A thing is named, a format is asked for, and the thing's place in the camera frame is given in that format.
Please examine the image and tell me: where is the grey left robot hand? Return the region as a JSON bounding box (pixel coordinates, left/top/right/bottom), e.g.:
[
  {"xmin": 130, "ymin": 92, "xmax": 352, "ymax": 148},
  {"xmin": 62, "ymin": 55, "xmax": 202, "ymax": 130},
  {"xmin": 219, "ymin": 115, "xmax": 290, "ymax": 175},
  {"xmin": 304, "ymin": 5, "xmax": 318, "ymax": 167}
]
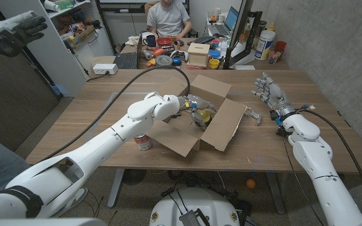
[{"xmin": 177, "ymin": 94, "xmax": 219, "ymax": 131}]

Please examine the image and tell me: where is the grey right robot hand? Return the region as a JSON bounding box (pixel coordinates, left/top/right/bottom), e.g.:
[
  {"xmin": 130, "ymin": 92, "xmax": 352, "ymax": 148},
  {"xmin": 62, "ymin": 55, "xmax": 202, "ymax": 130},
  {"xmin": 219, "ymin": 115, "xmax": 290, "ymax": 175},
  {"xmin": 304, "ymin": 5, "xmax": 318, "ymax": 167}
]
[{"xmin": 251, "ymin": 72, "xmax": 296, "ymax": 119}]

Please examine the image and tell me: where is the yellow push button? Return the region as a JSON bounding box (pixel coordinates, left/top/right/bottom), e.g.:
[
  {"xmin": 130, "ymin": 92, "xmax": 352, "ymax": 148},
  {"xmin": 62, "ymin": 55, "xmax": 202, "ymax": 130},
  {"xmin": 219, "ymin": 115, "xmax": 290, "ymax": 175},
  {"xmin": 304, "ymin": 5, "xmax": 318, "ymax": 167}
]
[{"xmin": 196, "ymin": 108, "xmax": 213, "ymax": 126}]

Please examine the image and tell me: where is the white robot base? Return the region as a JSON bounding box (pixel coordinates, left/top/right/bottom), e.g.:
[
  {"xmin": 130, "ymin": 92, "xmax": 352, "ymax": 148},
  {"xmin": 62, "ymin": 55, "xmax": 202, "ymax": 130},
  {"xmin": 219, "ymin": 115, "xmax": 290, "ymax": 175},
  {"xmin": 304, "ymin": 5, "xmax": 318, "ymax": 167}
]
[{"xmin": 149, "ymin": 187, "xmax": 241, "ymax": 226}]

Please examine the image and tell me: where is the red soda can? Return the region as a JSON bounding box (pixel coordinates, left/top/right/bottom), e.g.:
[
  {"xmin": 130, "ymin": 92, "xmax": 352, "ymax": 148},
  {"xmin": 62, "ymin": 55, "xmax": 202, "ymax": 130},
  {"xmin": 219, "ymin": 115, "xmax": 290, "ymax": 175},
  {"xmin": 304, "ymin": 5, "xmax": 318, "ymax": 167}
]
[{"xmin": 133, "ymin": 134, "xmax": 153, "ymax": 151}]

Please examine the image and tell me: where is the silver metal clip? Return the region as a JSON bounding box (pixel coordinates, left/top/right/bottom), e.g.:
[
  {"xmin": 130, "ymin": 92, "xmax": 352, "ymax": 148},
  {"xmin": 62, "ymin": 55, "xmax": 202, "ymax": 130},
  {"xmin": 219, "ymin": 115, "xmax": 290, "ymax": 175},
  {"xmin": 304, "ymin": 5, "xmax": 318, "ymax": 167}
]
[{"xmin": 245, "ymin": 106, "xmax": 263, "ymax": 127}]

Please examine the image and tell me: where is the wooden desk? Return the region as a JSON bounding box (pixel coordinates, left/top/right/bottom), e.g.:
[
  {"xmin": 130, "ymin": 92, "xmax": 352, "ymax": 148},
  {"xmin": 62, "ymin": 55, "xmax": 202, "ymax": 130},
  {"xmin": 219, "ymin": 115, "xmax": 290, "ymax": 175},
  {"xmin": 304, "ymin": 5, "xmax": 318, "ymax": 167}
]
[{"xmin": 118, "ymin": 36, "xmax": 292, "ymax": 71}]

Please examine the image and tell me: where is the open cardboard box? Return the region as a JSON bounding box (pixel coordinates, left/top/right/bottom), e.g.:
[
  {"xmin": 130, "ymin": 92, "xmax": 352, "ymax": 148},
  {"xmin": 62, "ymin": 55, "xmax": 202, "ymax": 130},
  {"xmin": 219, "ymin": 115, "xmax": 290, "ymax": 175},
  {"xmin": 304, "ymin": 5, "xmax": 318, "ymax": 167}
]
[{"xmin": 143, "ymin": 74, "xmax": 248, "ymax": 158}]

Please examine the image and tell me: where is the clear glass with items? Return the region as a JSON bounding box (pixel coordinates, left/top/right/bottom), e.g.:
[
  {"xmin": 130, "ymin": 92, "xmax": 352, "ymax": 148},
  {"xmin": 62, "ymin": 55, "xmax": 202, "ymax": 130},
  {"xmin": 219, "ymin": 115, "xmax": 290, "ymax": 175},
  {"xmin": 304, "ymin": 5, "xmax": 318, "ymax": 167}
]
[{"xmin": 268, "ymin": 46, "xmax": 283, "ymax": 65}]

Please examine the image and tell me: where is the small wooden box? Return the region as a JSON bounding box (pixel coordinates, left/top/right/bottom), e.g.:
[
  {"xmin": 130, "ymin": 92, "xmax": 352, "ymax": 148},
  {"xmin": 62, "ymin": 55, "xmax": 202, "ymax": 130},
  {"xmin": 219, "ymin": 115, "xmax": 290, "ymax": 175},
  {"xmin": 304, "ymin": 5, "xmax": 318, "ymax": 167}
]
[{"xmin": 187, "ymin": 43, "xmax": 211, "ymax": 68}]

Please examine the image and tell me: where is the white canister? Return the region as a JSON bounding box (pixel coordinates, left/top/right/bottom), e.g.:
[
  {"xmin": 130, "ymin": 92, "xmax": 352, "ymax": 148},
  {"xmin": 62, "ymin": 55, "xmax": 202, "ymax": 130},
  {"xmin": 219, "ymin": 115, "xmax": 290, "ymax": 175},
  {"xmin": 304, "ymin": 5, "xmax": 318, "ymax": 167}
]
[{"xmin": 254, "ymin": 30, "xmax": 277, "ymax": 61}]

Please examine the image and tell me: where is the white game controller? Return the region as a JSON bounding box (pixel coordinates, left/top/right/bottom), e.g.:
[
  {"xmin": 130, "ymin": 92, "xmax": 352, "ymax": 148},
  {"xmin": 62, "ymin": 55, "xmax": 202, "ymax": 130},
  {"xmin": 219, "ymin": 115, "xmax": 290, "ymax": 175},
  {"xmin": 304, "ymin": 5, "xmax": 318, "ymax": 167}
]
[{"xmin": 170, "ymin": 50, "xmax": 190, "ymax": 62}]

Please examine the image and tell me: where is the small black keyboard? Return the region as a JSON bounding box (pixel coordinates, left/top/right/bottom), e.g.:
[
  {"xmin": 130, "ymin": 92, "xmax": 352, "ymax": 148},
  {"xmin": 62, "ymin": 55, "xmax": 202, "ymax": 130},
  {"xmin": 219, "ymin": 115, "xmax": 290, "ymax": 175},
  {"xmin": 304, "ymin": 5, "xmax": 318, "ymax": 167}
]
[{"xmin": 193, "ymin": 35, "xmax": 216, "ymax": 45}]

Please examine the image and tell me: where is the orange tool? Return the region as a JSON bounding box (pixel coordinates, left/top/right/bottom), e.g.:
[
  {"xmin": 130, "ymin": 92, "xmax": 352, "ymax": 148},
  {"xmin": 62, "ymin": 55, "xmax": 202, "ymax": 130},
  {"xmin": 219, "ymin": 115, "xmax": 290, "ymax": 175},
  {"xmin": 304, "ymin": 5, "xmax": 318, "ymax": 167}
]
[{"xmin": 151, "ymin": 47, "xmax": 166, "ymax": 59}]

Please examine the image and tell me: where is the red bowl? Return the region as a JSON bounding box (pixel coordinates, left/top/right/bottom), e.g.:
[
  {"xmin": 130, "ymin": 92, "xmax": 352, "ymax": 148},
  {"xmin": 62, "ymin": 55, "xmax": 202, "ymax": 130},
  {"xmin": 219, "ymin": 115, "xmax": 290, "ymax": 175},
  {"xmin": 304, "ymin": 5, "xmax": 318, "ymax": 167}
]
[{"xmin": 156, "ymin": 36, "xmax": 173, "ymax": 48}]

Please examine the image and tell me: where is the black monitor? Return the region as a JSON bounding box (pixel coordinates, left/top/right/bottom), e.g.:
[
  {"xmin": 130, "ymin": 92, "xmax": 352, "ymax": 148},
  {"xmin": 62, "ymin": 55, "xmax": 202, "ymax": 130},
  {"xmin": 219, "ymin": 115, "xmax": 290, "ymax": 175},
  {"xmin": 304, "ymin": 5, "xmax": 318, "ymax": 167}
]
[{"xmin": 223, "ymin": 0, "xmax": 263, "ymax": 70}]

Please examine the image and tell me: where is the dark blue mug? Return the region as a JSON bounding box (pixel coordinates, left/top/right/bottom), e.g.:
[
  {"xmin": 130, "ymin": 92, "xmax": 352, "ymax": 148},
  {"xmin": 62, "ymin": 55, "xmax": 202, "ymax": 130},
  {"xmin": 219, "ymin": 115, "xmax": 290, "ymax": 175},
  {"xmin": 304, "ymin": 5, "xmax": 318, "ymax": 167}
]
[{"xmin": 143, "ymin": 34, "xmax": 157, "ymax": 48}]

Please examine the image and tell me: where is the open laptop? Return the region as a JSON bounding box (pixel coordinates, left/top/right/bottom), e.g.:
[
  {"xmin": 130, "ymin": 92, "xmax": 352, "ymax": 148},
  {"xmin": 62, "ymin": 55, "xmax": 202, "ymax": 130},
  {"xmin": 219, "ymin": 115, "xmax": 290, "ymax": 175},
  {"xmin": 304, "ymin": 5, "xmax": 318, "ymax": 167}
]
[{"xmin": 208, "ymin": 6, "xmax": 240, "ymax": 36}]

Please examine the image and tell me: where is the seated person grey t-shirt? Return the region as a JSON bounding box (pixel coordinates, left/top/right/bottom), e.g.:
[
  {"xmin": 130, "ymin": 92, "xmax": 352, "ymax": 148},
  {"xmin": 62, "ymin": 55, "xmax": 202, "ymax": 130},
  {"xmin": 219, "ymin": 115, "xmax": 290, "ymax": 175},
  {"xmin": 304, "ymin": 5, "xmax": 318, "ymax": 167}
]
[{"xmin": 146, "ymin": 0, "xmax": 194, "ymax": 38}]

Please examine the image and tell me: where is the grey table leg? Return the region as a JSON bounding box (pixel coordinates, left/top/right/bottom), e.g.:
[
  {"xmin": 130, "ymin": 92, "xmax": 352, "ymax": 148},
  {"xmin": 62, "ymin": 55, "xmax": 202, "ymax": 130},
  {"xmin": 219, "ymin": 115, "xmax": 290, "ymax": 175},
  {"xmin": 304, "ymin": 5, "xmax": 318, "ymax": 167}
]
[
  {"xmin": 264, "ymin": 171, "xmax": 286, "ymax": 215},
  {"xmin": 107, "ymin": 168, "xmax": 125, "ymax": 208}
]

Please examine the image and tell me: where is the black floor fan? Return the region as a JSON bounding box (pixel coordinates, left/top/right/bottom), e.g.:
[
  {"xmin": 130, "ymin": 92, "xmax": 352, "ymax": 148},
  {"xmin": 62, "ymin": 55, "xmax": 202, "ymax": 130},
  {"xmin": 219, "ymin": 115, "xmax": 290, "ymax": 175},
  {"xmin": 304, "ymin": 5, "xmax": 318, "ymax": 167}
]
[{"xmin": 123, "ymin": 168, "xmax": 147, "ymax": 186}]

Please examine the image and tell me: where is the white power box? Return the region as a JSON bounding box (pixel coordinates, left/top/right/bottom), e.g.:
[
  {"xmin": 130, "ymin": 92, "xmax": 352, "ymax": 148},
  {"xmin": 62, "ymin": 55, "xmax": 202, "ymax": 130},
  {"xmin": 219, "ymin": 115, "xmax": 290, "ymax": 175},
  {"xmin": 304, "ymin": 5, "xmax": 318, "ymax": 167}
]
[{"xmin": 92, "ymin": 63, "xmax": 119, "ymax": 75}]

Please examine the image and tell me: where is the black device on base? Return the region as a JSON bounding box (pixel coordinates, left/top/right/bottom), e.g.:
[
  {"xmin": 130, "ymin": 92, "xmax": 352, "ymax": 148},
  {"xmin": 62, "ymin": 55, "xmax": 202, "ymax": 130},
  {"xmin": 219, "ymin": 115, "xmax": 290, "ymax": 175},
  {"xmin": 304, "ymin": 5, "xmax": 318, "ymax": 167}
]
[{"xmin": 178, "ymin": 208, "xmax": 212, "ymax": 226}]

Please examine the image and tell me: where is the cardboard box with clutter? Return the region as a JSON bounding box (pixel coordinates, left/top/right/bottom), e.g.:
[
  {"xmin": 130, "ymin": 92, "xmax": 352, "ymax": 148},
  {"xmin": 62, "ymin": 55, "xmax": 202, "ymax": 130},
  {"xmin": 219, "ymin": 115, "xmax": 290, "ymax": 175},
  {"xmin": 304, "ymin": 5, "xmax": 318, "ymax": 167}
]
[{"xmin": 66, "ymin": 24, "xmax": 96, "ymax": 50}]

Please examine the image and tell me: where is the grey white sneaker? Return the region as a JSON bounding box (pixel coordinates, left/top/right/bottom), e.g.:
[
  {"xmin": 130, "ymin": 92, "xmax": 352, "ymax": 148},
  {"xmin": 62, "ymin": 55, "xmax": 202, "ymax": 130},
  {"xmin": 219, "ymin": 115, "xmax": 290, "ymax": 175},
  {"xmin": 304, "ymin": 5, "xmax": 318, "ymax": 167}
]
[{"xmin": 60, "ymin": 187, "xmax": 89, "ymax": 217}]

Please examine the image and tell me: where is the white shelf unit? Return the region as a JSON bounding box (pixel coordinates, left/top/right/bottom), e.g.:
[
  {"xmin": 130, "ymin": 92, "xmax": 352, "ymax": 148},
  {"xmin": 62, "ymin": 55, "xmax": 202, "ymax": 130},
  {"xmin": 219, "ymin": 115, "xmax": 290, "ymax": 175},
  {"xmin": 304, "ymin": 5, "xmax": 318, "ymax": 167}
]
[{"xmin": 0, "ymin": 0, "xmax": 114, "ymax": 97}]

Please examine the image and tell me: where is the white robot torso edge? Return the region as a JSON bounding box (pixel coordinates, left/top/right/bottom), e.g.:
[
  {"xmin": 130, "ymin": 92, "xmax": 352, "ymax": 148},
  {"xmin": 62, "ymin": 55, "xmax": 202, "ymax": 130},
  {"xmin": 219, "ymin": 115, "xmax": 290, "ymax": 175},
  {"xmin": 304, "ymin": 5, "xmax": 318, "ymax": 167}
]
[{"xmin": 0, "ymin": 217, "xmax": 108, "ymax": 226}]

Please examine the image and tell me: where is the black white teleoperation glove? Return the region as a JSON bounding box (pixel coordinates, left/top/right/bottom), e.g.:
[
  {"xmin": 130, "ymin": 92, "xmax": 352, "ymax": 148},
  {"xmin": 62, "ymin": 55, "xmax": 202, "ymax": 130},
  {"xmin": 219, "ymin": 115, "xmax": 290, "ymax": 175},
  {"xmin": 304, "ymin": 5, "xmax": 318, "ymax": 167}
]
[{"xmin": 0, "ymin": 0, "xmax": 48, "ymax": 58}]

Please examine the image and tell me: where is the grey duct tape roll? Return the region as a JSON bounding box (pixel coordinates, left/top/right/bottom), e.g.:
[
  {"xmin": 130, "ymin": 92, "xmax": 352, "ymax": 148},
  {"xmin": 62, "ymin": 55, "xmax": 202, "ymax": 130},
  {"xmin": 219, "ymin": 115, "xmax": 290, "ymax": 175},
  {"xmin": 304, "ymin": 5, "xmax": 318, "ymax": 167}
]
[{"xmin": 155, "ymin": 54, "xmax": 173, "ymax": 67}]

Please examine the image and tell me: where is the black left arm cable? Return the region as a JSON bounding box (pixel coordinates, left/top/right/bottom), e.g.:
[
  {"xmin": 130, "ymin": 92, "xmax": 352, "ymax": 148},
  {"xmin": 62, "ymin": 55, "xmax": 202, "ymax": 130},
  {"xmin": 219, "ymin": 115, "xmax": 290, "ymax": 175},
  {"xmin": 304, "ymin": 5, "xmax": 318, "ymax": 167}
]
[{"xmin": 38, "ymin": 65, "xmax": 191, "ymax": 164}]

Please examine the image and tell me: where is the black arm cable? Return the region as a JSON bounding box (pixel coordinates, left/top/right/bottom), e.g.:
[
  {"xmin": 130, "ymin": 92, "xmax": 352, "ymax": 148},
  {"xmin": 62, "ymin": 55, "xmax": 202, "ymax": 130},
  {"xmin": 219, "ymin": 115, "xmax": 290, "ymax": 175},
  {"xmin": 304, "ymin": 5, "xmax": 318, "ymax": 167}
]
[
  {"xmin": 297, "ymin": 107, "xmax": 362, "ymax": 213},
  {"xmin": 38, "ymin": 65, "xmax": 191, "ymax": 164}
]

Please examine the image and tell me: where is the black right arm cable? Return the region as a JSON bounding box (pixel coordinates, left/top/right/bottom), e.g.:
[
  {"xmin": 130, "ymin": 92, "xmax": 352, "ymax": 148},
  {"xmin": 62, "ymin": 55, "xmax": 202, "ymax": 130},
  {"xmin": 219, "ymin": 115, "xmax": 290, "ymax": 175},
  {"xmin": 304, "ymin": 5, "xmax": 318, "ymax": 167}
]
[{"xmin": 297, "ymin": 107, "xmax": 362, "ymax": 213}]

